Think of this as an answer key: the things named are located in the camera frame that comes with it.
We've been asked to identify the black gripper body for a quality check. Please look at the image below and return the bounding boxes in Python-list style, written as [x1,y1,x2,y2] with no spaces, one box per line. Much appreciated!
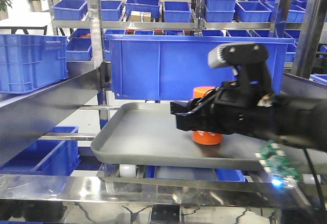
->
[188,81,275,135]

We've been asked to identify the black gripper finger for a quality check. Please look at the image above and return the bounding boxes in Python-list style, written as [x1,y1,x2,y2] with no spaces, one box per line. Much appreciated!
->
[170,100,201,131]

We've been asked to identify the orange cylindrical capacitor 4680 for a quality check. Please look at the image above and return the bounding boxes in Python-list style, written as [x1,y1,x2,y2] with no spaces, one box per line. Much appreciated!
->
[192,86,223,145]

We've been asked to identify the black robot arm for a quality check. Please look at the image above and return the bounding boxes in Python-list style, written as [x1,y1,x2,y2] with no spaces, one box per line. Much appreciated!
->
[170,81,326,152]

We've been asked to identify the cardboard box on shelf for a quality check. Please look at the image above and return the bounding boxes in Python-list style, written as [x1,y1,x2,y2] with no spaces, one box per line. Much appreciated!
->
[130,11,152,22]

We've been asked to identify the grey metal tray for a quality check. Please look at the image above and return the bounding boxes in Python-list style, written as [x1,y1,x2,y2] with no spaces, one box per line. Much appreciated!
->
[90,102,327,172]

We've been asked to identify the green circuit board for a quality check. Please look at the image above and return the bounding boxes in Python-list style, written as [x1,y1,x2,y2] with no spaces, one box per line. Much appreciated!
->
[255,140,299,189]

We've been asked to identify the large blue plastic bin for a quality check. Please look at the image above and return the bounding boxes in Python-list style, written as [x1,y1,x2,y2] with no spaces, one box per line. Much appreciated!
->
[106,35,294,101]

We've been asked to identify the blue bin upper right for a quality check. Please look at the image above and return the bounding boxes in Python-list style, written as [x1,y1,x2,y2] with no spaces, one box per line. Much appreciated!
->
[235,1,271,22]

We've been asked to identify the blue bin upper centre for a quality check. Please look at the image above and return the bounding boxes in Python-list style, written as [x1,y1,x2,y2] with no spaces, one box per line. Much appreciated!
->
[163,2,192,23]

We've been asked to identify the stacked blue bins upper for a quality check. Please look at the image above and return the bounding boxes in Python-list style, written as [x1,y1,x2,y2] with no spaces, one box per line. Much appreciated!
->
[205,0,236,22]

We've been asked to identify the blue bin lower left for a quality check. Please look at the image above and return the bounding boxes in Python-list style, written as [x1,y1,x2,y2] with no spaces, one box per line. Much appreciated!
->
[1,139,81,176]

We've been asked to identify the blue bin upper left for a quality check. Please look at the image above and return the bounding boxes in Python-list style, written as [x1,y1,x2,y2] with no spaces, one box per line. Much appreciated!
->
[52,0,88,20]

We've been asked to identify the blue ribbed crate left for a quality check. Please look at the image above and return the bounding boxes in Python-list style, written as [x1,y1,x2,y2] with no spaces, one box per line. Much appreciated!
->
[1,34,68,94]

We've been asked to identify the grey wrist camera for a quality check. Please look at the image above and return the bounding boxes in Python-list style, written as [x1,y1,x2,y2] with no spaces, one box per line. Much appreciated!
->
[207,42,269,69]

